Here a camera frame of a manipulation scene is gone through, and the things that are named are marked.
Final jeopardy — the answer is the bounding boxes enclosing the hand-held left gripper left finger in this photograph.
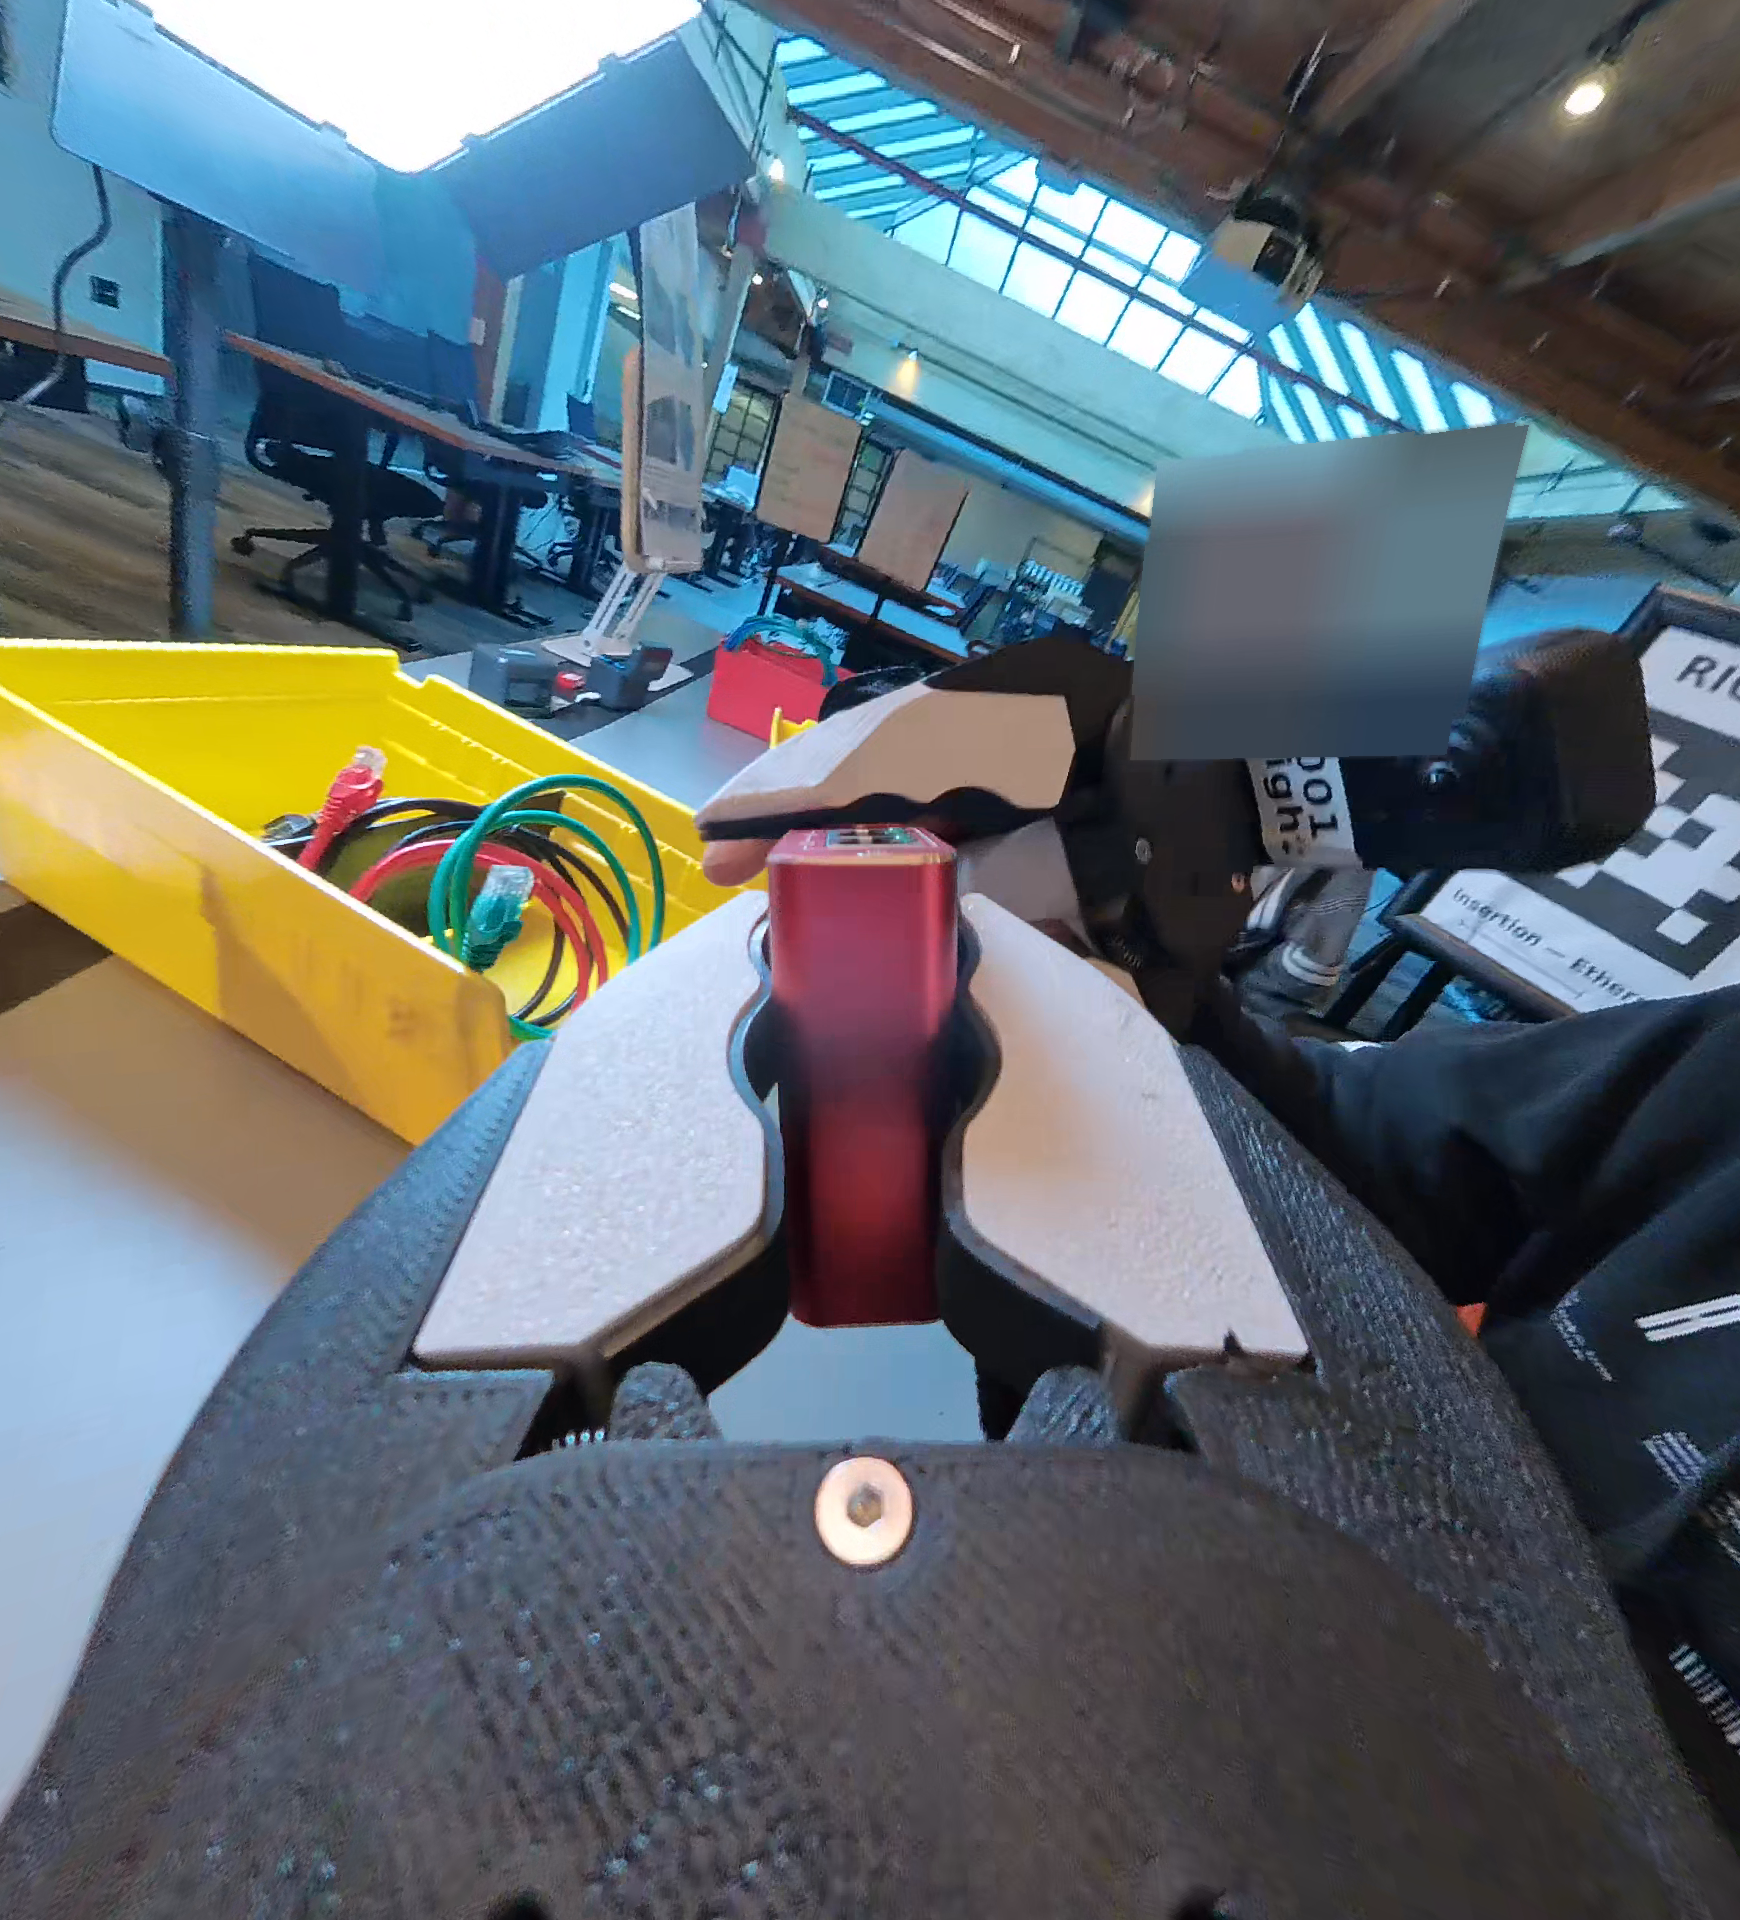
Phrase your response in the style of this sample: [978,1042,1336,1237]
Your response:
[412,891,785,1425]

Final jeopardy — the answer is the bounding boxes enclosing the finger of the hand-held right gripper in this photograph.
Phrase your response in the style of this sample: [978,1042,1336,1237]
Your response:
[957,817,1088,932]
[694,693,1088,846]

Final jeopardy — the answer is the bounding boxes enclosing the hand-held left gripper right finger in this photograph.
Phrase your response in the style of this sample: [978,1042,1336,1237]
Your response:
[937,896,1313,1430]

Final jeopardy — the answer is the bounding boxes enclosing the red metal network switch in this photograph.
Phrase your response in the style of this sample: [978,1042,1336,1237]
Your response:
[766,825,962,1329]

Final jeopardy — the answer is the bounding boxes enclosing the green ethernet cable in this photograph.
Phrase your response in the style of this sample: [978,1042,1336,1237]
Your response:
[425,772,665,1044]

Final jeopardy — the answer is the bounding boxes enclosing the black ethernet cable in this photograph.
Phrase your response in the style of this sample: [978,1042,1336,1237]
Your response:
[262,795,594,1035]

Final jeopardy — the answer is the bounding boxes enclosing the red ethernet cable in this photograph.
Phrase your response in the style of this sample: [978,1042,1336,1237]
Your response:
[262,741,613,1035]

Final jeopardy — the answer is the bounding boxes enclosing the yellow plastic bin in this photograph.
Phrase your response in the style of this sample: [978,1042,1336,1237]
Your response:
[0,633,811,1149]

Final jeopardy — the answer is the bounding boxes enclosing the person's right forearm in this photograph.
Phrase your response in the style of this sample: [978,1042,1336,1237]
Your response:
[1184,982,1740,1323]

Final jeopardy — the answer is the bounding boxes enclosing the red plastic bin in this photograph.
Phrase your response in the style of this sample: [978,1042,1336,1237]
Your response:
[706,629,854,743]

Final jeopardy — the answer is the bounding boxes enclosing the instruction sheet board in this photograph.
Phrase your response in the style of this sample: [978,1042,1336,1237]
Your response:
[539,202,755,661]

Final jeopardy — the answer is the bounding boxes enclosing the marker sign on stand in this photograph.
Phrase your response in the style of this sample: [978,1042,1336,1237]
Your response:
[1388,584,1740,1023]

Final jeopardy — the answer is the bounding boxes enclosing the wooden desk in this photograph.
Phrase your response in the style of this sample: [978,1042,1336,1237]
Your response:
[0,277,175,630]
[216,333,623,609]

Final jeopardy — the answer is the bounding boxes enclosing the person's black hoodie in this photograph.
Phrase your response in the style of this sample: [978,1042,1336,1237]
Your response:
[1470,959,1740,1920]

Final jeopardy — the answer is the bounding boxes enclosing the black office chair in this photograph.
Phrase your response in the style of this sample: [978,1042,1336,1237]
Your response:
[232,255,439,616]

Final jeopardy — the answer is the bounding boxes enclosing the grey light stand pole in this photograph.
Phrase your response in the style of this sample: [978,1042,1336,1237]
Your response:
[162,210,230,638]

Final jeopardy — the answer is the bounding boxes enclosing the softbox light panel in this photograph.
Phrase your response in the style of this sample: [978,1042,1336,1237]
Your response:
[47,0,759,303]

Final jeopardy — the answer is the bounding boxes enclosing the ceiling mounted camera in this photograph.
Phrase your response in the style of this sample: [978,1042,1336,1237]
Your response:
[1184,180,1329,309]

